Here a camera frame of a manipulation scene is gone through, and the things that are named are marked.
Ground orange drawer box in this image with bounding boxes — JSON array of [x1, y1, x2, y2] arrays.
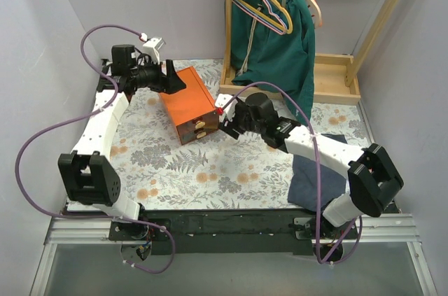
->
[[160, 66, 219, 140]]

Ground clear plastic drawer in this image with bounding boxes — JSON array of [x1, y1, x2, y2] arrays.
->
[[180, 127, 218, 145]]

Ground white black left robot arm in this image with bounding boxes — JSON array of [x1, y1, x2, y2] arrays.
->
[[58, 37, 186, 240]]

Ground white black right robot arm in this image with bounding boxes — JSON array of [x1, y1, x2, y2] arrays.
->
[[215, 92, 404, 238]]

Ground blue grey folded cloth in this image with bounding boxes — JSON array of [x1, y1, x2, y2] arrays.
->
[[284, 127, 349, 212]]

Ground green shorts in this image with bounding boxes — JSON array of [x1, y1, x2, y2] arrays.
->
[[230, 0, 316, 118]]

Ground wooden clothes rack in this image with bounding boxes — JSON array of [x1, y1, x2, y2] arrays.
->
[[219, 0, 399, 106]]

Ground yellow clothes hanger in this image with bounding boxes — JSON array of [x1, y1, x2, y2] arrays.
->
[[247, 0, 293, 35]]

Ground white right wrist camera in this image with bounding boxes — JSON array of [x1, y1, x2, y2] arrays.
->
[[215, 93, 237, 121]]

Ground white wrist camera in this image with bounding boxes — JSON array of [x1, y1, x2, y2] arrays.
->
[[142, 37, 165, 64], [215, 93, 237, 121]]

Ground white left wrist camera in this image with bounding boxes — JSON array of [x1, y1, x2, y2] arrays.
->
[[142, 37, 165, 64]]

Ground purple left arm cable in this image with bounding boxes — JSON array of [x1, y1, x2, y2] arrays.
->
[[14, 24, 176, 274]]

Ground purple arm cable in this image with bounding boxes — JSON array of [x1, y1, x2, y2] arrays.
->
[[217, 81, 363, 265], [14, 24, 176, 274]]

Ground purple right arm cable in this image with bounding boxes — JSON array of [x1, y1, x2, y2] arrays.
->
[[217, 81, 363, 265]]

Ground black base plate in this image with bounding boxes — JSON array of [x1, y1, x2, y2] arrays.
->
[[62, 204, 402, 258]]

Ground aluminium frame rail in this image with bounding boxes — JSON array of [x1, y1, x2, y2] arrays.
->
[[31, 213, 437, 295]]

